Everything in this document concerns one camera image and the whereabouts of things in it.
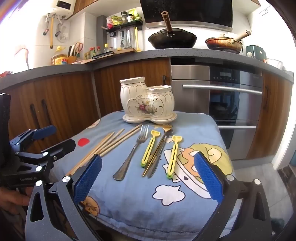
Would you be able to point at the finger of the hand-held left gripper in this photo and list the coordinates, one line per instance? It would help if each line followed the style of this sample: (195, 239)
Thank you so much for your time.
(46, 132)
(62, 147)

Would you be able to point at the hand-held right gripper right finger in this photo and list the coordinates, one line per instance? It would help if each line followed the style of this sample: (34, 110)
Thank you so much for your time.
(208, 176)

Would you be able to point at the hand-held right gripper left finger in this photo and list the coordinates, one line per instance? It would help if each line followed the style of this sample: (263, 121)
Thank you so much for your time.
(89, 178)

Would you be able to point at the silver fork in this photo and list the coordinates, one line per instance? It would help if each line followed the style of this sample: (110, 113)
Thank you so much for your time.
(129, 157)

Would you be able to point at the silver table knife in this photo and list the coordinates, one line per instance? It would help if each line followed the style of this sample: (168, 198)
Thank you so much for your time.
(152, 170)

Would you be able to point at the gold fork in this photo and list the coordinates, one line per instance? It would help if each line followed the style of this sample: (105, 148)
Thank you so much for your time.
(167, 128)

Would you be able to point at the yellow plastic spoon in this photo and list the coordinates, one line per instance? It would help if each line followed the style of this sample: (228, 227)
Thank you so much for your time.
(148, 150)

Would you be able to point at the floral ceramic utensil holder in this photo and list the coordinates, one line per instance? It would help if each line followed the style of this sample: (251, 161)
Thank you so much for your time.
(143, 99)

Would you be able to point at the person's left hand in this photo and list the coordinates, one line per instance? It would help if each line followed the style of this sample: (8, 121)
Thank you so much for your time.
(13, 199)

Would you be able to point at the blue cartoon printed blanket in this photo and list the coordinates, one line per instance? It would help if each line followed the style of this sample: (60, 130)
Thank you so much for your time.
(138, 204)

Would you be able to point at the yellow cooking oil jug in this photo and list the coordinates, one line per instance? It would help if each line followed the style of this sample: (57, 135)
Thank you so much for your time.
(59, 59)

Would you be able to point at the orange knife holder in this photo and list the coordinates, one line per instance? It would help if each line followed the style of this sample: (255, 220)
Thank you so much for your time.
(72, 59)

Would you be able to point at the stainless steel built-in oven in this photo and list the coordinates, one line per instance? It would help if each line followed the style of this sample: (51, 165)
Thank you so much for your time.
(192, 97)

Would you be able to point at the cream ceramic drip tray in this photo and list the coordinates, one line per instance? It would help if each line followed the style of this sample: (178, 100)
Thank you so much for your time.
(148, 120)

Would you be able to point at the black kitchen knife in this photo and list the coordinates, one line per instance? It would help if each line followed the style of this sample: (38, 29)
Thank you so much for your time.
(104, 55)

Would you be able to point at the yellow capped seasoning bottle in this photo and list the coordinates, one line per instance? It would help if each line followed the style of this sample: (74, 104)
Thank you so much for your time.
(106, 48)

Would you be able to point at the wooden cutting board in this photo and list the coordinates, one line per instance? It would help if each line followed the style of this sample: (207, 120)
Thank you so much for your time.
(124, 51)

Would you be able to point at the white water heater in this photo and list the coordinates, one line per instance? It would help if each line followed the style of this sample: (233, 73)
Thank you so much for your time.
(57, 11)

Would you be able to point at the yellow hanging spatula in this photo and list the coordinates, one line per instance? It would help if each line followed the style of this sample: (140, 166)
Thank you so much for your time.
(137, 39)

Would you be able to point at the clear glass bowl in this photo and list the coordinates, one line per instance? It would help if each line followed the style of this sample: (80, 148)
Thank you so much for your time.
(274, 63)

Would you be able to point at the grey kitchen countertop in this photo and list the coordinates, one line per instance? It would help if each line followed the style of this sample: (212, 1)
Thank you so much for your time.
(161, 53)

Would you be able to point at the brown frying pan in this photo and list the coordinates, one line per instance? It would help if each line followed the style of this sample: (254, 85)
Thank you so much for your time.
(222, 45)

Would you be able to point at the green kitchen appliance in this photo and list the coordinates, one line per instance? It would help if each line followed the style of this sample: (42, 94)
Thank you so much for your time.
(254, 52)

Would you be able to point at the dark lidded spice jar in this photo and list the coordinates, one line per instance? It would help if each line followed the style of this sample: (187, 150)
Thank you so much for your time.
(124, 17)

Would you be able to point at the green snack packet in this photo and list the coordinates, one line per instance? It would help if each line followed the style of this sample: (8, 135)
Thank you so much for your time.
(134, 15)

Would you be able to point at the black range hood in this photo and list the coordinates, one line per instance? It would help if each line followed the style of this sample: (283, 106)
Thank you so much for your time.
(196, 11)

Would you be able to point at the wooden wall cabinet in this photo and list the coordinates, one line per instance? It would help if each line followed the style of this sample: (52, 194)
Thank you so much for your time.
(83, 4)

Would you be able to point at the black wall spice shelf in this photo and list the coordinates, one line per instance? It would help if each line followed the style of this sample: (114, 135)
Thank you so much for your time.
(124, 25)

